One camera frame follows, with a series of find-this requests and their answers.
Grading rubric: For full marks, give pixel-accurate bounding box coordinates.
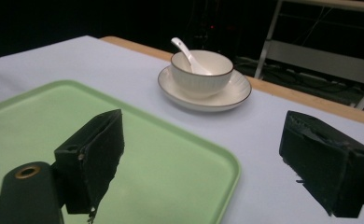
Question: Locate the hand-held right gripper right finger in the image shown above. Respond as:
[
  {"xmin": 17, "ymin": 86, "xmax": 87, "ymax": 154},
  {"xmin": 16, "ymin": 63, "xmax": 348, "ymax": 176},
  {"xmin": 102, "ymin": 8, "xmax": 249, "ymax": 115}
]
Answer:
[{"xmin": 278, "ymin": 110, "xmax": 364, "ymax": 218}]

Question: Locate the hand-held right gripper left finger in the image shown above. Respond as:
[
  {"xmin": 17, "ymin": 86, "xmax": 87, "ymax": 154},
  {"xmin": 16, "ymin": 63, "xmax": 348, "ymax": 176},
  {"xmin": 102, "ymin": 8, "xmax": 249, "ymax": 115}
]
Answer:
[{"xmin": 53, "ymin": 108, "xmax": 126, "ymax": 224}]

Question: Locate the white ceramic plate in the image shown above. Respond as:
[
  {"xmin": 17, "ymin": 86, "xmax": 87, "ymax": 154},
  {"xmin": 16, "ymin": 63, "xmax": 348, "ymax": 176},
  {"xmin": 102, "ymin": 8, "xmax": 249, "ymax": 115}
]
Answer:
[{"xmin": 157, "ymin": 65, "xmax": 253, "ymax": 112}]

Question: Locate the white ceramic bowl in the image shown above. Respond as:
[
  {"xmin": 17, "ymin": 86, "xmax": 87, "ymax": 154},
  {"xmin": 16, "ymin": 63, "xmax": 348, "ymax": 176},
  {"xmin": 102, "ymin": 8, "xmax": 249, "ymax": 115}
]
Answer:
[{"xmin": 170, "ymin": 49, "xmax": 234, "ymax": 101}]

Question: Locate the white ceramic spoon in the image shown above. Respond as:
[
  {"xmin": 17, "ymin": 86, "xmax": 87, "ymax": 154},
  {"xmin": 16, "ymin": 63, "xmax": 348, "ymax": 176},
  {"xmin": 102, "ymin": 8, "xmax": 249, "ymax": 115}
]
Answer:
[{"xmin": 171, "ymin": 36, "xmax": 215, "ymax": 77}]

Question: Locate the green plastic tray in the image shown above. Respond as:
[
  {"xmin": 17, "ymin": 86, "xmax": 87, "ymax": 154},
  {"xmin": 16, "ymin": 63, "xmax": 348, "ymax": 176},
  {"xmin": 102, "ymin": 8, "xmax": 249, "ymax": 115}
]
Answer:
[{"xmin": 0, "ymin": 79, "xmax": 242, "ymax": 224}]

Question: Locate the white metal shelf frame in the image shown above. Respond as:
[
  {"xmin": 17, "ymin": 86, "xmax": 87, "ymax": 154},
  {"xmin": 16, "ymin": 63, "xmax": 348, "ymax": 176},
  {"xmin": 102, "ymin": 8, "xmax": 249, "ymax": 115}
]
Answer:
[{"xmin": 254, "ymin": 0, "xmax": 364, "ymax": 110}]

